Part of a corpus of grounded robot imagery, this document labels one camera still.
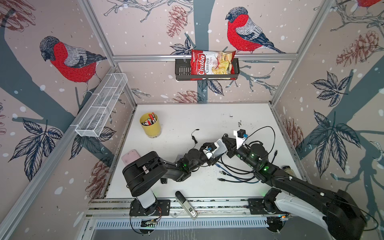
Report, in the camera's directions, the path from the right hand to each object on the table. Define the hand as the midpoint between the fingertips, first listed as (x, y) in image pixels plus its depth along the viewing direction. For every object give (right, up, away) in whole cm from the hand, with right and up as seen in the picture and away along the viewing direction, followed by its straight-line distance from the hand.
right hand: (220, 141), depth 75 cm
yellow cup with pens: (-43, +9, +22) cm, 49 cm away
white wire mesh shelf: (-63, +9, -5) cm, 64 cm away
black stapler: (-31, -23, +6) cm, 39 cm away
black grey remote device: (-17, -31, -4) cm, 35 cm away
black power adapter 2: (+14, -2, -15) cm, 20 cm away
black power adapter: (-13, -4, +23) cm, 27 cm away
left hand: (0, -4, +3) cm, 6 cm away
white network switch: (-1, -4, -4) cm, 6 cm away
